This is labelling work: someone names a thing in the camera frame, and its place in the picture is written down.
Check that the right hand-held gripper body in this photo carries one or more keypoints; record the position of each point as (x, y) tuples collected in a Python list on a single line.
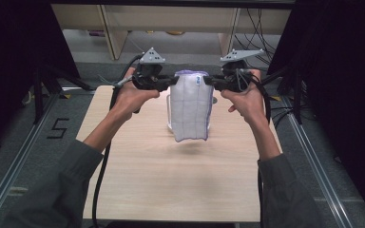
[(234, 80)]

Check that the beige background desk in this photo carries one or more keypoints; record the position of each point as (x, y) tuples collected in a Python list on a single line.
[(171, 17)]

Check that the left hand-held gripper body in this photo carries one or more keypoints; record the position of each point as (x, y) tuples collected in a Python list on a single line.
[(149, 80)]

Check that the person's right hand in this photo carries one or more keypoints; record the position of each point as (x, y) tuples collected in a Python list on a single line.
[(250, 101)]

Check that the white cloth with purple trim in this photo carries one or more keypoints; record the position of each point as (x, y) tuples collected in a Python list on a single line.
[(190, 107)]

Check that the dark curtain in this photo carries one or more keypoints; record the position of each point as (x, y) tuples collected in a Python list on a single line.
[(12, 63), (345, 79)]

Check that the aluminium floor rail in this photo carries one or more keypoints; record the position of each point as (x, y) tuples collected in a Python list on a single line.
[(316, 164), (15, 164)]

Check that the yellow object under desk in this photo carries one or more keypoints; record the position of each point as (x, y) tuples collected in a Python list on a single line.
[(175, 32)]

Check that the black metal stand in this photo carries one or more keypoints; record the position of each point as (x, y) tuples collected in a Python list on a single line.
[(38, 95), (297, 95)]

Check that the person's left hand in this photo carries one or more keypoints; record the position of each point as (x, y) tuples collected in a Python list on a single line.
[(130, 98)]

